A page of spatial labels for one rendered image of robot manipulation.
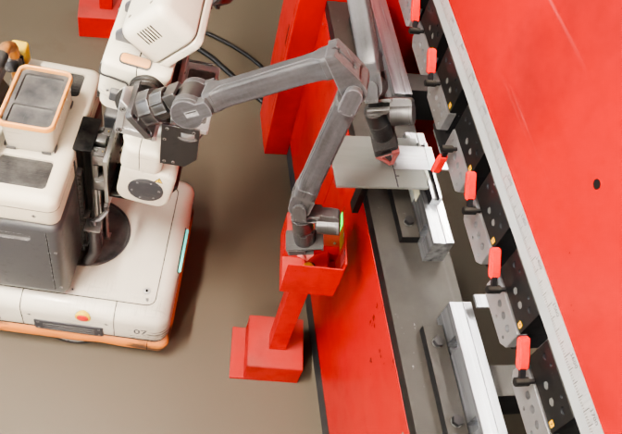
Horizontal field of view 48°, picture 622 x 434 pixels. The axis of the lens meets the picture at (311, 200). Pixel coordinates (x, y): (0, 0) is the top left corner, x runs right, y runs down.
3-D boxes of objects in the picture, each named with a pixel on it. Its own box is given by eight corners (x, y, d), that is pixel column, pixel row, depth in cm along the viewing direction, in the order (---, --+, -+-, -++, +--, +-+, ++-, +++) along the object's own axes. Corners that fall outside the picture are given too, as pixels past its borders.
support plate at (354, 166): (327, 136, 199) (328, 134, 198) (414, 140, 205) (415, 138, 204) (335, 187, 189) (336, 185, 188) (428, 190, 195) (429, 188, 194)
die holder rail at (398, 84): (360, 11, 255) (367, -10, 247) (377, 13, 256) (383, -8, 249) (386, 114, 226) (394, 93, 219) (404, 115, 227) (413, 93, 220)
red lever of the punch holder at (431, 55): (428, 47, 179) (426, 86, 180) (442, 48, 180) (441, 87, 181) (425, 48, 181) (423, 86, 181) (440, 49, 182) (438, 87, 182)
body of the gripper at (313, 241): (323, 252, 190) (322, 236, 184) (286, 254, 190) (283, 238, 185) (323, 232, 194) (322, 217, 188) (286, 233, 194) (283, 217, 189)
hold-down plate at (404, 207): (379, 159, 214) (382, 153, 211) (396, 160, 215) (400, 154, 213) (399, 242, 197) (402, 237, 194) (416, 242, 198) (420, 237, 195)
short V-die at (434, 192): (414, 149, 206) (416, 142, 204) (423, 149, 207) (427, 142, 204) (429, 204, 194) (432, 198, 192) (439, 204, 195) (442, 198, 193)
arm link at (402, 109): (371, 79, 186) (363, 81, 178) (415, 75, 182) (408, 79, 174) (374, 124, 188) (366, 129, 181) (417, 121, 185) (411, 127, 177)
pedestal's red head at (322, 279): (280, 234, 217) (291, 199, 202) (331, 240, 219) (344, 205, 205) (279, 291, 205) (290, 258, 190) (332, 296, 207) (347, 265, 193)
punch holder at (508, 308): (483, 288, 156) (515, 248, 143) (517, 287, 158) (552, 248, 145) (502, 351, 147) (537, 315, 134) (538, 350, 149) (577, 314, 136)
